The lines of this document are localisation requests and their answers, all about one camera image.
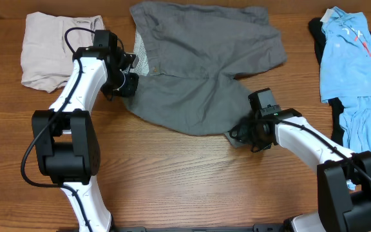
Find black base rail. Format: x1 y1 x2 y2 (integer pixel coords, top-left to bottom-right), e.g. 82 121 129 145
111 224 285 232

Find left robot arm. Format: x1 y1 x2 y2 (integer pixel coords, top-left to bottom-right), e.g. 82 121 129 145
21 30 138 231

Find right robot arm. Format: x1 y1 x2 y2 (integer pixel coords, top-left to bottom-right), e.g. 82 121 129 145
229 88 371 232

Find black garment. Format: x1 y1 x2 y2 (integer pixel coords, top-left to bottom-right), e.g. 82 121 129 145
308 17 371 145

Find folded beige shorts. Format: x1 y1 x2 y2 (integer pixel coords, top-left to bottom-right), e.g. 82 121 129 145
21 12 104 93

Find grey shorts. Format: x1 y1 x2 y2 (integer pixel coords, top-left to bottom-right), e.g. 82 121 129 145
124 1 287 136

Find light blue shirt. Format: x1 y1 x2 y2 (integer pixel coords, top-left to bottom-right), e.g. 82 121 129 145
320 6 371 153

